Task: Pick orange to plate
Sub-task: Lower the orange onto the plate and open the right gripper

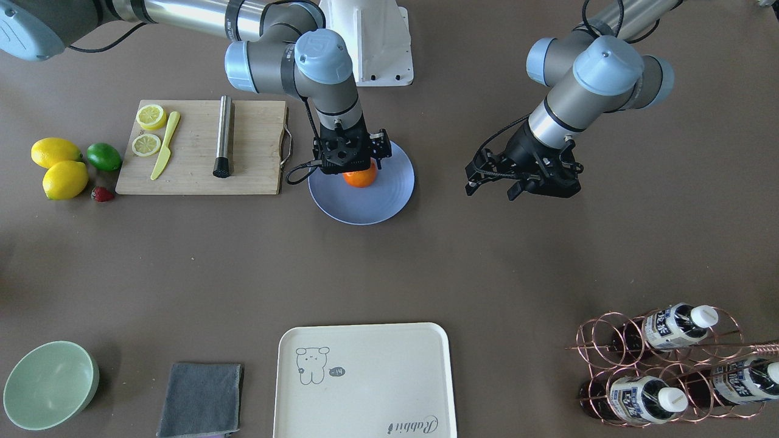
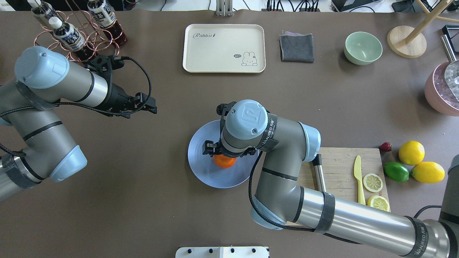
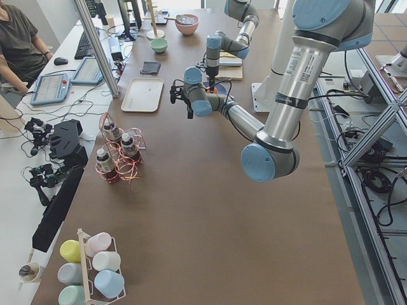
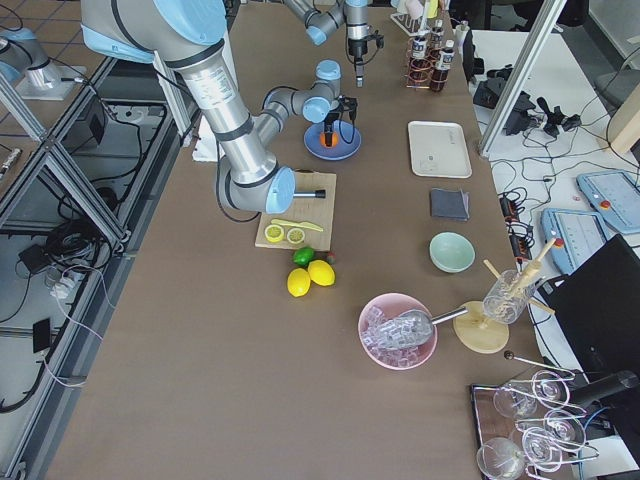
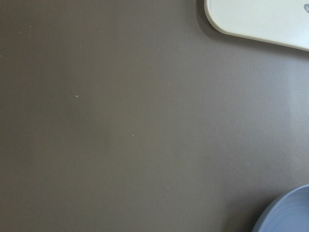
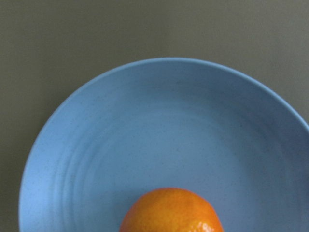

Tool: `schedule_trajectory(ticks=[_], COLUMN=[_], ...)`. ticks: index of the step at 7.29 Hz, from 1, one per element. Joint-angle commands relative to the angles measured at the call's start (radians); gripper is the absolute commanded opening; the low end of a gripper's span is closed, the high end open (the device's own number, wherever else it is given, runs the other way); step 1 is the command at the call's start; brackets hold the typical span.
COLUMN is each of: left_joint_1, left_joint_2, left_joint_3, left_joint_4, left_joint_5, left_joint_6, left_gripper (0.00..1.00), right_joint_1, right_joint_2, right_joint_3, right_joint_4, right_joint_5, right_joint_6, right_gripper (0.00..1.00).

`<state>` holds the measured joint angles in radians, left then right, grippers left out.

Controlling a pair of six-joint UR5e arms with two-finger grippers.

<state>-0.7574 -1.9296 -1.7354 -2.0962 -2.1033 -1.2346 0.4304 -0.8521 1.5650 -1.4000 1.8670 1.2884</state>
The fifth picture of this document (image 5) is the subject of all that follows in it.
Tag blue plate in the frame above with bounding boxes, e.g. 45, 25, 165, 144
253, 185, 309, 232

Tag cream rabbit tray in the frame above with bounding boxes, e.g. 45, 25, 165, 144
204, 0, 309, 51

